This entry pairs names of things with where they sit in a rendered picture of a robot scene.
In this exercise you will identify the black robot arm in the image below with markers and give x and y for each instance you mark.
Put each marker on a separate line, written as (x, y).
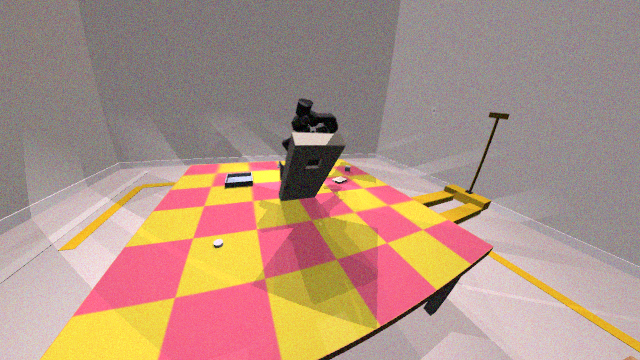
(306, 118)

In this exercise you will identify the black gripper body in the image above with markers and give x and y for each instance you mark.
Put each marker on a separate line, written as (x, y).
(321, 128)

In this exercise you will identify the white square tray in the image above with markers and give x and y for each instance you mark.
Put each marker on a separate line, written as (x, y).
(238, 179)

